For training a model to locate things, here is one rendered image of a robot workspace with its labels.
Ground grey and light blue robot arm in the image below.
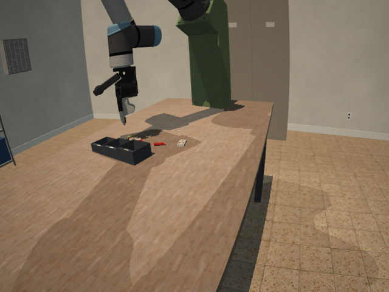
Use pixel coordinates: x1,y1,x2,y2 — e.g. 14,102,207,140
93,0,212,96

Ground dark grey rack of bins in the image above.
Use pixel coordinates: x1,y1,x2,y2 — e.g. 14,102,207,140
91,137,152,165

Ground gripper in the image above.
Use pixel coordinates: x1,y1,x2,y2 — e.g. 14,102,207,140
113,66,138,125

